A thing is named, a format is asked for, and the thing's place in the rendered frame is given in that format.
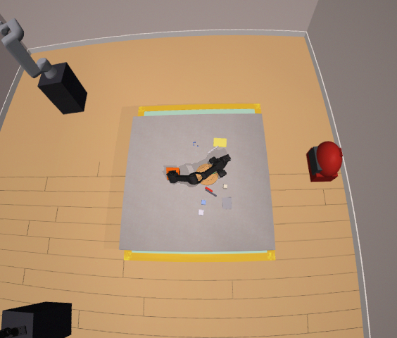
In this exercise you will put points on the orange round board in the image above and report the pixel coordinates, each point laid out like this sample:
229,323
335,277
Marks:
211,179

